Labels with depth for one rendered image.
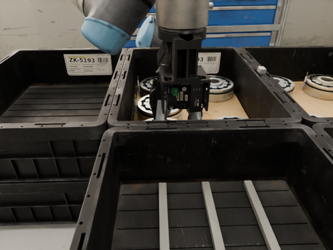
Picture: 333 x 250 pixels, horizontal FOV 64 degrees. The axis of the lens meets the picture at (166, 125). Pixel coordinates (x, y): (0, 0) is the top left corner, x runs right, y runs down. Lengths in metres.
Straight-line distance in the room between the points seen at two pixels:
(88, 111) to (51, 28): 2.85
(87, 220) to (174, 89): 0.22
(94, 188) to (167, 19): 0.23
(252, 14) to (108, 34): 2.31
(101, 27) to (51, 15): 2.99
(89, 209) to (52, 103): 0.47
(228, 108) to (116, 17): 0.34
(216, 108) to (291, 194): 0.28
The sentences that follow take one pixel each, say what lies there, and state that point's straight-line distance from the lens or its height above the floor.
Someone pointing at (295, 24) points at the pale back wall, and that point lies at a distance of 3.95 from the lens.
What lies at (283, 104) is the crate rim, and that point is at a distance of 0.49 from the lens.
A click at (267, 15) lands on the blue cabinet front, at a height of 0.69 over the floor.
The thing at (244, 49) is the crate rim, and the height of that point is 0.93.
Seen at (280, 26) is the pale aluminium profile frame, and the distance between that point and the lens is 2.83.
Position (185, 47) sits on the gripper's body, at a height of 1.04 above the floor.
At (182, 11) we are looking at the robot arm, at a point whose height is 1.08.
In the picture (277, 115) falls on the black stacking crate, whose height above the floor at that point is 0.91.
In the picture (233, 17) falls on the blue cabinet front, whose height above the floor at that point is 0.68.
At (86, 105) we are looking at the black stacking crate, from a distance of 0.69.
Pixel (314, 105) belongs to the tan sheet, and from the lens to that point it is 0.75.
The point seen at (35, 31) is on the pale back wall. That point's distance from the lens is 3.53.
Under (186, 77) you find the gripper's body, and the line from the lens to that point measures 0.38.
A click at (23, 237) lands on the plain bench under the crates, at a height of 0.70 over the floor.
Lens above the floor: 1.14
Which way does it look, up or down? 32 degrees down
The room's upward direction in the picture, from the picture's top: straight up
